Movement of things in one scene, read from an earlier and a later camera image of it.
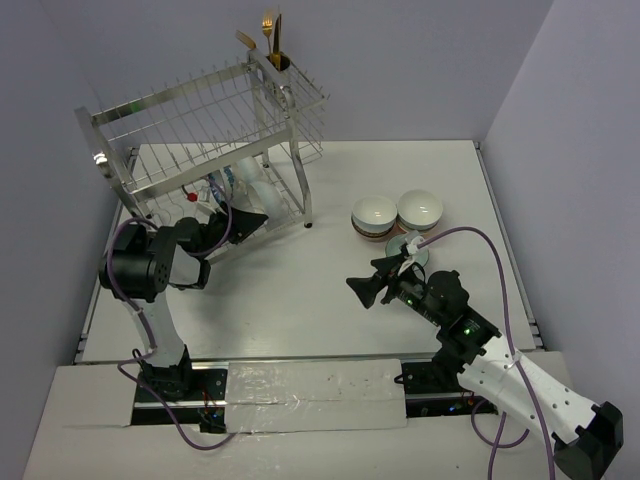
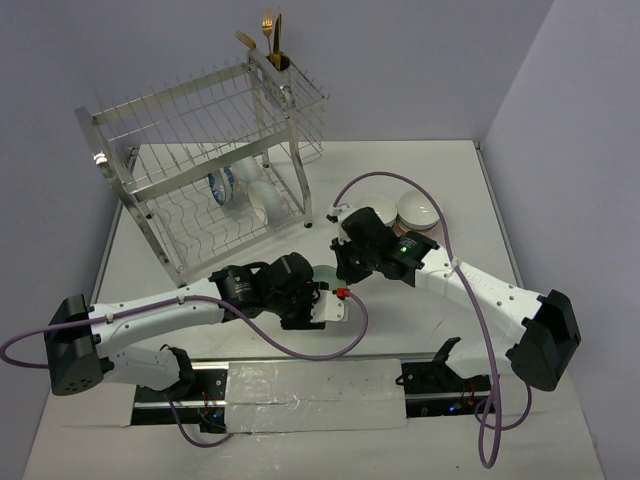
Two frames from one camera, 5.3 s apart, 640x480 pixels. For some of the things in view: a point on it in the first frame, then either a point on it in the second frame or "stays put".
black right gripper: x=367 y=287 → x=340 y=246
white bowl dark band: x=249 y=170 stays put
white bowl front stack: x=268 y=201 stays put
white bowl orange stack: x=418 y=210 stays put
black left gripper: x=230 y=228 → x=298 y=310
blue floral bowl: x=222 y=182 stays put
